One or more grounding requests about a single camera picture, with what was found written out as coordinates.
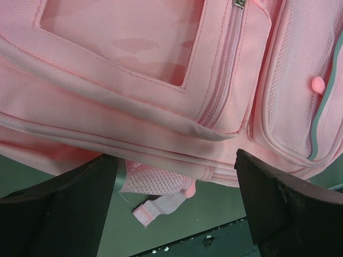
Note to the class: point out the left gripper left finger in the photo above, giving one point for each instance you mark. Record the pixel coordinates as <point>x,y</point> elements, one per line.
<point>63,216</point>

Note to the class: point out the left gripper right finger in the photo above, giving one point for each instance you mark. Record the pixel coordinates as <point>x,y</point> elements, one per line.
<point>288,216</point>

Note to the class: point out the pink student backpack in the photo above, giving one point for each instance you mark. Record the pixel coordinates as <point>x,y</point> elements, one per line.
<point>171,88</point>

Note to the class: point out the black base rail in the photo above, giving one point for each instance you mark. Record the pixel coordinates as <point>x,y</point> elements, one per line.
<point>230,239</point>

